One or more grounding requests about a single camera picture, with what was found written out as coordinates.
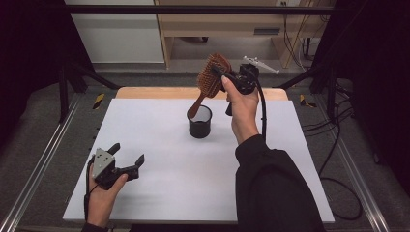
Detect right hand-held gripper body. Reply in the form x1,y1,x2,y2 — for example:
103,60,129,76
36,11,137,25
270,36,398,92
229,55,280,97

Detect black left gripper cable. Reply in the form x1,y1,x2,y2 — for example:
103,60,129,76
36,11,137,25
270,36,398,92
83,154,99,224

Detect bundle of hanging cables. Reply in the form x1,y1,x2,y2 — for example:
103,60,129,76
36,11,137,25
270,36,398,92
281,0,327,72

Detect white board sheet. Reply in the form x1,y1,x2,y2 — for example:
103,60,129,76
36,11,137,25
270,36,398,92
62,98,336,224

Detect person's right hand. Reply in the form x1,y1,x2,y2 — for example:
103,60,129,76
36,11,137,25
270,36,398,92
220,75,261,145

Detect black metal crossbar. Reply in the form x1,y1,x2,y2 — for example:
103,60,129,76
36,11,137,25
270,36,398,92
64,4,337,15

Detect person's left hand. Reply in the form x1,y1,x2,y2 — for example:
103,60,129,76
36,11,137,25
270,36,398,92
86,162,129,228

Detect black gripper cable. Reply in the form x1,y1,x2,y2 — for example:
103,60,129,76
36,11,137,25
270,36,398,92
249,69,363,222
83,154,99,224

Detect black mesh pen cup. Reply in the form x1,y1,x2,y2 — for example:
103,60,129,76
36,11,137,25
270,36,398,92
186,104,214,139

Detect light wooden table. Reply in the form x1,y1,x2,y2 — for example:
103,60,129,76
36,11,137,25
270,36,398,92
115,86,289,101

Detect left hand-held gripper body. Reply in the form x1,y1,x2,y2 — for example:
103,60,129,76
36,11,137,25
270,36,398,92
91,147,140,190

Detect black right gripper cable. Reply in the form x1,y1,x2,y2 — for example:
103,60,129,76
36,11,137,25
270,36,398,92
249,69,363,222

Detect aluminium floor rail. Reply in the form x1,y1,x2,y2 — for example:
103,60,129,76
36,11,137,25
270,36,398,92
313,96,392,232
0,93,82,232

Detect black floor cables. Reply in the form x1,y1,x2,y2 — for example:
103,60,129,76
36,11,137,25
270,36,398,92
302,81,356,169

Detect light wooden desk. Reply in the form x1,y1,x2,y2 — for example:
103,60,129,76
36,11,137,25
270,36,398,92
154,0,334,70

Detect black metal frame stand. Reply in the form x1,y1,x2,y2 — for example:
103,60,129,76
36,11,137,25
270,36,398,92
58,60,121,124
273,61,338,123

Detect black curtain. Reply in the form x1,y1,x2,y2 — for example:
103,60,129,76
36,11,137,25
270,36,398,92
311,0,410,198
0,0,95,154

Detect white cabinet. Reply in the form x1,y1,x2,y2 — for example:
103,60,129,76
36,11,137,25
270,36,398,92
64,0,165,64

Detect black yellow tape marker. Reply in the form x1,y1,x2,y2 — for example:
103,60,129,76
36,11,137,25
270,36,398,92
299,94,317,108
92,93,106,110

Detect brown wooden hairbrush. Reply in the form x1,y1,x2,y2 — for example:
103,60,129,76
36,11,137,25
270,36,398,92
187,52,233,120

